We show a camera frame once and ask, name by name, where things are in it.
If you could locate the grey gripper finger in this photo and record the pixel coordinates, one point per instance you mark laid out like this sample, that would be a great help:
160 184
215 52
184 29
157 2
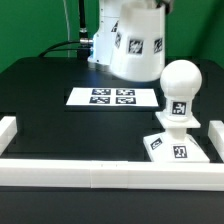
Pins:
168 4

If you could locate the white lamp shade cone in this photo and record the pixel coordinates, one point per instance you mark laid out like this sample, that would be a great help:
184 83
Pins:
139 49

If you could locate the white lamp bulb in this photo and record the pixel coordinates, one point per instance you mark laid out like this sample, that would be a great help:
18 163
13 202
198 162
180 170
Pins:
180 81

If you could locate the white lamp base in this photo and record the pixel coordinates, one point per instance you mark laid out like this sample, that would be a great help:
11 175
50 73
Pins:
175 145

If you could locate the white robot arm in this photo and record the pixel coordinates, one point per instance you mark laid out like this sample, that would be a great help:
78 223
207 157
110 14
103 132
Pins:
103 39

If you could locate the white marker sheet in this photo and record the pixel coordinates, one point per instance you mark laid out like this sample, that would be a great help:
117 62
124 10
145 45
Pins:
112 97

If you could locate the white right fence bar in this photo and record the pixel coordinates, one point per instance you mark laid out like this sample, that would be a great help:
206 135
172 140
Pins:
216 135

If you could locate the white fence bar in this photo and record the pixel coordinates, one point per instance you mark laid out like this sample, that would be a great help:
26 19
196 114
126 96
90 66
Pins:
216 135
112 174
8 130

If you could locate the white left fence bar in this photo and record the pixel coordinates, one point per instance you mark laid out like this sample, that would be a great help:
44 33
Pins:
8 130

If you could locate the white front fence bar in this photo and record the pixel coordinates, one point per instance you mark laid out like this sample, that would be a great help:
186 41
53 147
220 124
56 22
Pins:
112 174

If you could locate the black cable connector plug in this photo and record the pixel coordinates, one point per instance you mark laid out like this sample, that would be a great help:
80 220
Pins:
86 44

